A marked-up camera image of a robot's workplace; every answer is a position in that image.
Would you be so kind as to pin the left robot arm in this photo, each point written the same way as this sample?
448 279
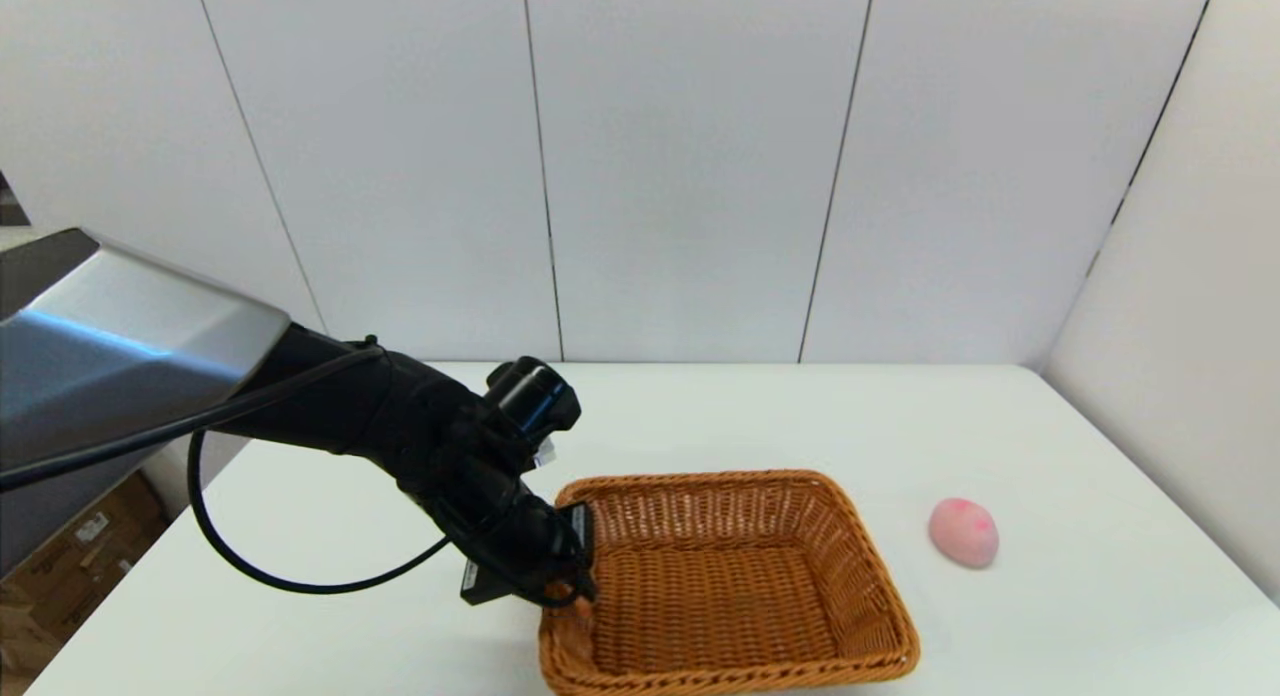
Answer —
120 346

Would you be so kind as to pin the brown cardboard box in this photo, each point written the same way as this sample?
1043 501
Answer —
90 556

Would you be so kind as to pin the pink peach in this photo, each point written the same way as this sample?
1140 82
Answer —
962 536

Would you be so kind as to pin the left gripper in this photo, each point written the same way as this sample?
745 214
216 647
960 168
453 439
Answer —
490 506

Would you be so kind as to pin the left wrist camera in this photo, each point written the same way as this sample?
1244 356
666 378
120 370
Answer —
535 396

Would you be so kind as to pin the orange wicker basket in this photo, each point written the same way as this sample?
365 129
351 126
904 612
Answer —
720 596

